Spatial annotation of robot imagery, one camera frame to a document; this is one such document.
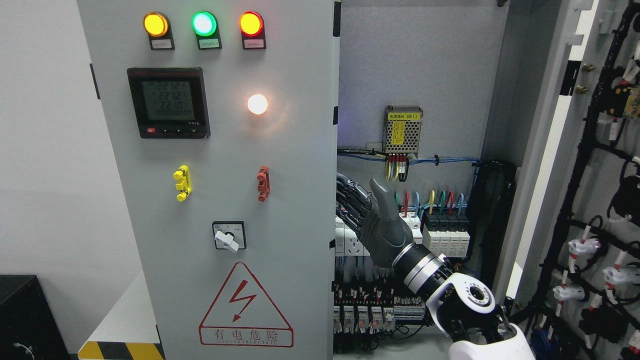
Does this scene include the grey robot hand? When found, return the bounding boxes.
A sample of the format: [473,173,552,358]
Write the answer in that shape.
[335,173,417,273]

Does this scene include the grey cabinet door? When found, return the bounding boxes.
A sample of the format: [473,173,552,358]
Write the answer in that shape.
[77,0,339,360]
[483,0,639,360]

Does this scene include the red indicator lamp left door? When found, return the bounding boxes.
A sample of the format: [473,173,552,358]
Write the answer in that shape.
[238,11,265,37]

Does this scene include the green indicator lamp left door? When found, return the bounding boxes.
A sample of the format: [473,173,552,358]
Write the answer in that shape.
[190,10,218,37]

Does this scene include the yellow indicator lamp left door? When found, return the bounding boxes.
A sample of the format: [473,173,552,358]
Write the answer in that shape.
[142,12,170,38]

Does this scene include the white socket breaker row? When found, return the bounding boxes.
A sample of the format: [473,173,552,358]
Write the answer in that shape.
[334,211,423,256]

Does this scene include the black white surge protector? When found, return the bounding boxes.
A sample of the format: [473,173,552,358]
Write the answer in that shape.
[422,210,471,260]

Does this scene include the relay terminal row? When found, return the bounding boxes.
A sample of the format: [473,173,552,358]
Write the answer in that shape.
[331,276,432,335]

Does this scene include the metal mesh power supply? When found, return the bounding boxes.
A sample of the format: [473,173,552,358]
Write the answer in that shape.
[382,105,424,155]

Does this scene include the white glowing indicator lamp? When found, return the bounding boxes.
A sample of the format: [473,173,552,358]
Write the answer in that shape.
[247,93,269,116]

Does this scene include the red triangle warning sticker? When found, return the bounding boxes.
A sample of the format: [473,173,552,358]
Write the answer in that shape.
[198,261,294,348]

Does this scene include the black digital power meter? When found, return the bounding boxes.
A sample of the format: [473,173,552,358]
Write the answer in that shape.
[126,67,211,139]

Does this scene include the black box at left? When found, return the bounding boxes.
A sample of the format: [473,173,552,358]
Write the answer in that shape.
[0,275,70,360]

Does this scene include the red terminal post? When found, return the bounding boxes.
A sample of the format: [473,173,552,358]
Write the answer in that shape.
[256,165,271,203]

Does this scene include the black cable conduit right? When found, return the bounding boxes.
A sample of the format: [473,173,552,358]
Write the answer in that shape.
[470,160,518,281]

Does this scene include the white rotary selector switch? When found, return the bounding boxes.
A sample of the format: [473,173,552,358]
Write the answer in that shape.
[211,220,247,254]

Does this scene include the yellow terminal post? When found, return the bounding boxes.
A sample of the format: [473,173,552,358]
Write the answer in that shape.
[173,164,192,202]

